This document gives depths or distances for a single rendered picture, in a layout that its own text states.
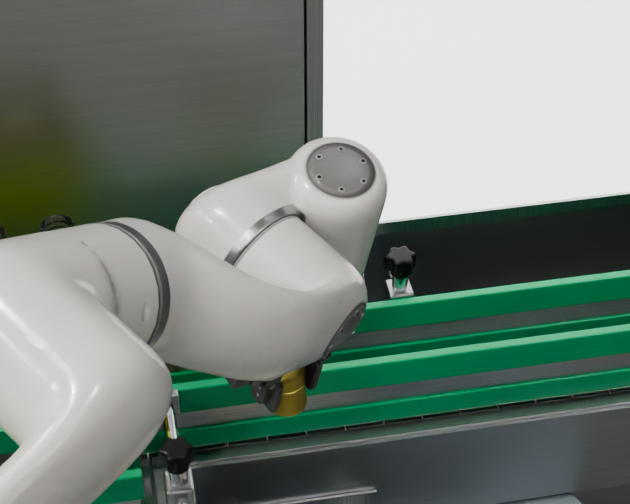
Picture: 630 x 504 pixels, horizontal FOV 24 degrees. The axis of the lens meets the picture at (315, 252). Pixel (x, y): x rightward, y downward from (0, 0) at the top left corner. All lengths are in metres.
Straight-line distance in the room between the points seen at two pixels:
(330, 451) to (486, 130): 0.34
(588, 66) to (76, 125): 0.48
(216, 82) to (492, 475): 0.49
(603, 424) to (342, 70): 0.44
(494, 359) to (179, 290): 0.58
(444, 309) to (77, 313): 0.72
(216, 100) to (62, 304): 0.59
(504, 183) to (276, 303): 0.60
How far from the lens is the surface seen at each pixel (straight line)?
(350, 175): 1.02
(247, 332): 0.90
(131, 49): 1.29
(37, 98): 1.32
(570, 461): 1.50
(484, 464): 1.47
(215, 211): 0.99
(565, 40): 1.39
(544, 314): 1.48
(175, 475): 1.24
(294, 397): 1.26
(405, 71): 1.36
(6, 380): 0.76
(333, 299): 0.94
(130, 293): 0.83
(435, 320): 1.44
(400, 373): 1.37
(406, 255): 1.40
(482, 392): 1.42
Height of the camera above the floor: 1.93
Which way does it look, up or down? 41 degrees down
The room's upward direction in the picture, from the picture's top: straight up
